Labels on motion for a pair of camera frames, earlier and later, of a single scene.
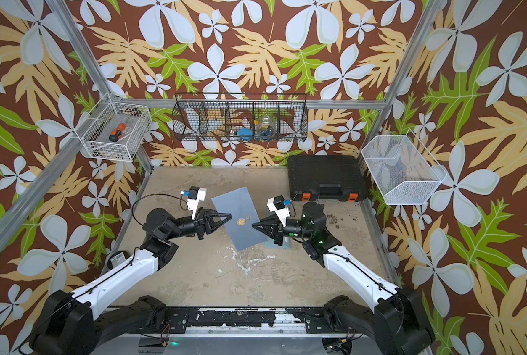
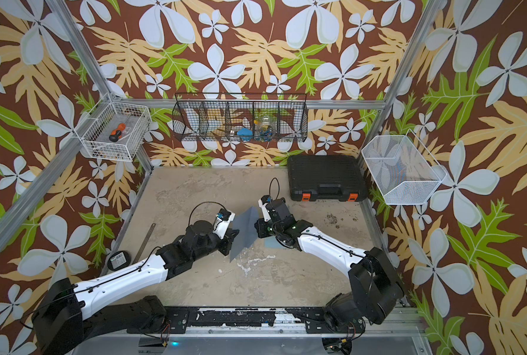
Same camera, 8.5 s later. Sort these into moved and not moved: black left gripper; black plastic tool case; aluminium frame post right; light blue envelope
Moved: black left gripper
Not moved: light blue envelope; black plastic tool case; aluminium frame post right
